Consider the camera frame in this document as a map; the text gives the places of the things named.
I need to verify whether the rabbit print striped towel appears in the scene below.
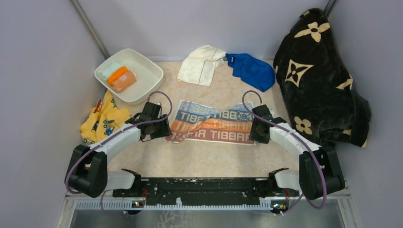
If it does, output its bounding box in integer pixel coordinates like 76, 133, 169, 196
165, 100, 256, 145

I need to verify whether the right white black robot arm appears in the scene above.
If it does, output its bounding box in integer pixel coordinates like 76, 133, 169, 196
250, 117, 345, 200

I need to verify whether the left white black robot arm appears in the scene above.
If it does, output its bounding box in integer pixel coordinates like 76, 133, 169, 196
64, 114, 170, 198

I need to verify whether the yellow cartoon print towel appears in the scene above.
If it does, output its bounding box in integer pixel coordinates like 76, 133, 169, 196
80, 92, 131, 145

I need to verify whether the blue towel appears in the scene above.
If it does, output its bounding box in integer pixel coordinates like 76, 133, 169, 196
225, 53, 275, 92

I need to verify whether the orange rolled towel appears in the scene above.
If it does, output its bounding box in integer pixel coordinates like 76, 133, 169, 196
107, 66, 137, 93

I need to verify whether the white square plastic basin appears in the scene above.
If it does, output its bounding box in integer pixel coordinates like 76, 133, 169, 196
94, 48, 163, 105

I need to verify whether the light green rolled towel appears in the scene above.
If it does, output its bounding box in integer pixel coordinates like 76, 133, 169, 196
98, 62, 122, 80

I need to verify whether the black floral pattern blanket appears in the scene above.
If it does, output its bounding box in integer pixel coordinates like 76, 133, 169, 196
273, 8, 371, 147

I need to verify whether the cream white towel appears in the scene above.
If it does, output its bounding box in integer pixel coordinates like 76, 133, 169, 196
177, 45, 226, 86

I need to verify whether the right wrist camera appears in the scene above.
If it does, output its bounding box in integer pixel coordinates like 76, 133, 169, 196
252, 104, 273, 121

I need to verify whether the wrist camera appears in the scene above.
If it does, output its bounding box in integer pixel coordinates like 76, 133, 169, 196
252, 104, 273, 121
140, 102, 162, 121

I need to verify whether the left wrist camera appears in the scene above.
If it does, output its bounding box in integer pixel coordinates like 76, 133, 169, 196
140, 102, 162, 121

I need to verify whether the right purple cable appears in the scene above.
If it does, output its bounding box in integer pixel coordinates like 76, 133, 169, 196
241, 90, 328, 216

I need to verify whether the purple cable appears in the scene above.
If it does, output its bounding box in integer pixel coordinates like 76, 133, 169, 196
64, 91, 173, 219
241, 90, 328, 216

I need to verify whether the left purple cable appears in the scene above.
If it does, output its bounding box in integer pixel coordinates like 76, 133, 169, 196
64, 91, 173, 219

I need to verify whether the aluminium frame rail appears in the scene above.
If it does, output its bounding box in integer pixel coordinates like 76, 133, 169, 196
64, 185, 352, 211

